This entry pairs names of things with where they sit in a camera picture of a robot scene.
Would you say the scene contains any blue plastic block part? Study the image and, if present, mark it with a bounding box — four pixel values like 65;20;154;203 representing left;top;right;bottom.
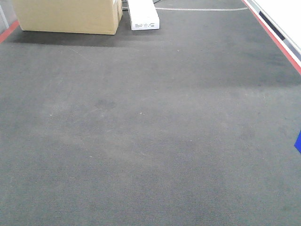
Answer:
294;131;301;153

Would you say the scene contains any long white cardboard box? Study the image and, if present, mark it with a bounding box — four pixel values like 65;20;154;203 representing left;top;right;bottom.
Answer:
127;0;160;31

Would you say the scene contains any brown cardboard box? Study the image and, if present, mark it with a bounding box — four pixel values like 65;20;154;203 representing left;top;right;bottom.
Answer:
12;0;122;35

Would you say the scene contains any red edge strip right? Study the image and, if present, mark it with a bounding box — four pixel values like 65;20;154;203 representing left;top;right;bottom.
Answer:
242;0;301;74

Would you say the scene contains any red edge strip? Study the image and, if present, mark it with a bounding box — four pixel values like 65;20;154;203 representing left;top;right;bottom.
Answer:
0;20;19;43
242;0;301;74

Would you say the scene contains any red edge strip left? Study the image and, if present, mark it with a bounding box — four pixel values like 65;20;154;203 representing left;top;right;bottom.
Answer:
0;20;19;43

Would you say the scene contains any white conveyor side rail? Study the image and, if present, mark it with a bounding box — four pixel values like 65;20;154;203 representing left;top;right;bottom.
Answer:
254;0;301;54

